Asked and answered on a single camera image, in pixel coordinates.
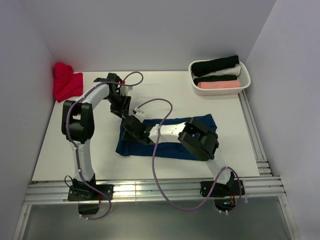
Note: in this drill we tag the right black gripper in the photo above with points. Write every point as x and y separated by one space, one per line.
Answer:
126 135

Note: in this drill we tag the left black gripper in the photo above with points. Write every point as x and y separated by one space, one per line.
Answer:
123 108

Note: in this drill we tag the blue Mickey Mouse t-shirt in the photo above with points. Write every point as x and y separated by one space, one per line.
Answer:
172 150

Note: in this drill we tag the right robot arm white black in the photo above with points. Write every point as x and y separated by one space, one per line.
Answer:
191 138

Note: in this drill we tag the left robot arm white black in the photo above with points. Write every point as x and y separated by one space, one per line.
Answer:
78 126

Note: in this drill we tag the red t-shirt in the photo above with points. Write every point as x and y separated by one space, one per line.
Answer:
66 83

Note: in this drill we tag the top black rolled shirt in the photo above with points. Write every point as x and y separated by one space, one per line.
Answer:
202 68

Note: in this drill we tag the black rolled shirt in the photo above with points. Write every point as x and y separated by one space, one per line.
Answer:
214 78
202 68

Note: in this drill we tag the pink rolled shirt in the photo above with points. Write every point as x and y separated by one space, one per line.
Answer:
220 84

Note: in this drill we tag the lower black rolled shirt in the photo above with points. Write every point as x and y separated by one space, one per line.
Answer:
214 78

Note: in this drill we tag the white rolled shirt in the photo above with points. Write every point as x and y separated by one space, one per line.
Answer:
234 71

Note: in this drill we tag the white plastic basket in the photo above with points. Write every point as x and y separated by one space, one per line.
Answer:
244 78

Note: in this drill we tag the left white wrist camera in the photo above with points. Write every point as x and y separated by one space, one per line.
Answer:
124 90

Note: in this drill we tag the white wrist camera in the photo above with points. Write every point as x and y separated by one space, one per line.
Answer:
139 114
124 90

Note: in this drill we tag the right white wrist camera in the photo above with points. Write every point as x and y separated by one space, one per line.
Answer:
139 114

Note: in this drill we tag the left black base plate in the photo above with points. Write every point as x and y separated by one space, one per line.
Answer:
105 191

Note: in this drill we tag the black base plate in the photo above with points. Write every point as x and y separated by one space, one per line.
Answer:
105 191
207 188

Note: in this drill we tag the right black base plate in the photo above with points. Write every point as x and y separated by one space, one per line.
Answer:
207 188

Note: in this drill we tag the aluminium rail frame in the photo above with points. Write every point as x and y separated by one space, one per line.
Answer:
266 185

